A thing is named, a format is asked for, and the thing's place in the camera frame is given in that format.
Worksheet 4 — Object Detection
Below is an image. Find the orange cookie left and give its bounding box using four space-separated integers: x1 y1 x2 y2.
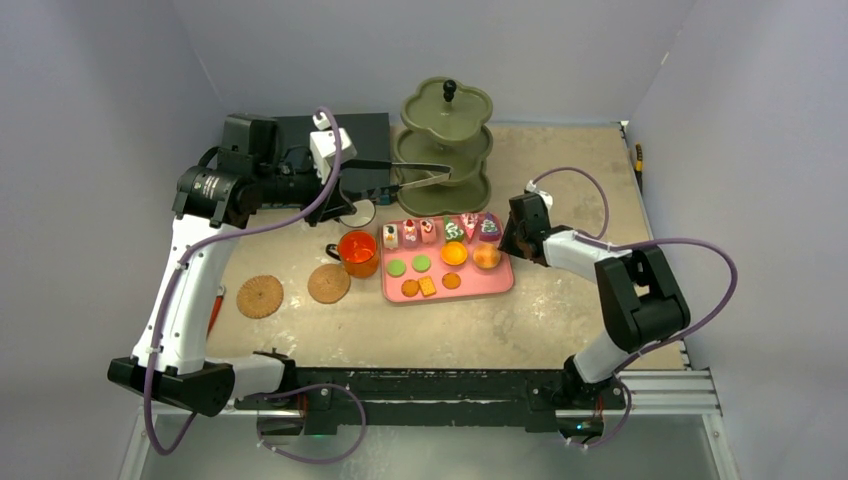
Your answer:
401 279 420 298

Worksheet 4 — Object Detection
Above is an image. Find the orange cookie right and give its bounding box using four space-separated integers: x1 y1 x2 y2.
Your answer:
442 272 462 290

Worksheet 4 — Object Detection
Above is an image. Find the orange cookie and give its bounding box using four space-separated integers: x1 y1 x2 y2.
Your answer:
401 279 420 298
442 272 462 290

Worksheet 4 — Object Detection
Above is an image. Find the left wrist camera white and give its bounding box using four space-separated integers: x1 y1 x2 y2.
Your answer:
309 112 357 185

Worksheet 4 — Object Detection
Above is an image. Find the purple cake slice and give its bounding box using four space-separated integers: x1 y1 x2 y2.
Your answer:
479 212 502 242

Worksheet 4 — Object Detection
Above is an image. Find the white ribbed cup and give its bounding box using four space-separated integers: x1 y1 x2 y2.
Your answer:
337 199 376 231

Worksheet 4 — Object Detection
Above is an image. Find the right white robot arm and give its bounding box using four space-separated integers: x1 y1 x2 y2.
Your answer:
499 193 691 407

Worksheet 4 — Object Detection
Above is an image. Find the green macaron right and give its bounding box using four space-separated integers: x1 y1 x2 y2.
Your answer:
411 254 432 273

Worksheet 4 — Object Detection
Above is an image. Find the orange translucent cup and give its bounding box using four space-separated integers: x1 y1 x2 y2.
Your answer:
325 230 380 279

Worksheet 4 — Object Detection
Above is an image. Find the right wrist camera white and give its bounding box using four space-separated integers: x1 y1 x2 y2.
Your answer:
525 180 554 210

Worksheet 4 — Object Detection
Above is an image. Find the orange bun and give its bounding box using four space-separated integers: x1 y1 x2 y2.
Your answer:
472 243 502 270

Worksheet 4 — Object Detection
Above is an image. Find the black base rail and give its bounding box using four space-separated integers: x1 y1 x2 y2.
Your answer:
235 367 627 435

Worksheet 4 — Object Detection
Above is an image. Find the pink cake slice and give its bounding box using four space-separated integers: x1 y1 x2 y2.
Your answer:
459 212 479 243

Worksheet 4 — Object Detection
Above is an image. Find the green cake slice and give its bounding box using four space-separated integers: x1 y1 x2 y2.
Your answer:
443 215 465 243

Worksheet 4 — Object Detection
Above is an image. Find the white roll cake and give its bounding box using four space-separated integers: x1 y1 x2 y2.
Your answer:
382 223 400 250

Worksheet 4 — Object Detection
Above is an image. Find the woven coaster right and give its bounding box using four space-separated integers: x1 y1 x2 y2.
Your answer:
307 264 351 305

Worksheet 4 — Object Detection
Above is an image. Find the orange egg tart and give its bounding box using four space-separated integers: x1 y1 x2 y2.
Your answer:
440 241 468 266

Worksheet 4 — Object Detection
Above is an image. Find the green macaron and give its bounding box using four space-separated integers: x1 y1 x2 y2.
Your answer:
386 258 407 278
411 254 432 273

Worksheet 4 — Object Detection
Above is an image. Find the pink strawberry roll cake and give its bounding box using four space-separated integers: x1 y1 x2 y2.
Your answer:
402 218 420 248

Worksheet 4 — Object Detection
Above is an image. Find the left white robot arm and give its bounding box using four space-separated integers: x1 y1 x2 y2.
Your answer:
107 114 298 417

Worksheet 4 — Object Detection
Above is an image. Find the red handled tool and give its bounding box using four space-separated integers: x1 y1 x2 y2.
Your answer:
207 285 226 334

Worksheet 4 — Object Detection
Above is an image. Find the green macaron left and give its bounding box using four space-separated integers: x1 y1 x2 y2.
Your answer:
386 258 407 278

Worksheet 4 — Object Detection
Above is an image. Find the pink serving tray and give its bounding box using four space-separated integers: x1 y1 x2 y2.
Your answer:
378 217 514 304

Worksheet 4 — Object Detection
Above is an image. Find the dark network switch box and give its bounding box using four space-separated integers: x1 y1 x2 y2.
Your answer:
275 113 391 193

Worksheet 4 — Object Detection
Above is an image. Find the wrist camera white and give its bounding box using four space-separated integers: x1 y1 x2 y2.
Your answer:
309 112 357 185
525 180 554 210

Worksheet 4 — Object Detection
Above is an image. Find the green three-tier stand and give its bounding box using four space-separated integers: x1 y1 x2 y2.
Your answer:
392 76 494 217

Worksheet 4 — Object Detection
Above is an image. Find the square yellow cracker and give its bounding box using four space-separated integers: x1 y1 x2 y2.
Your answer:
418 276 437 297

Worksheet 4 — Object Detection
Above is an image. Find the yellow black tool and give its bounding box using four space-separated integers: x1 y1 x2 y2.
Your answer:
634 143 644 192

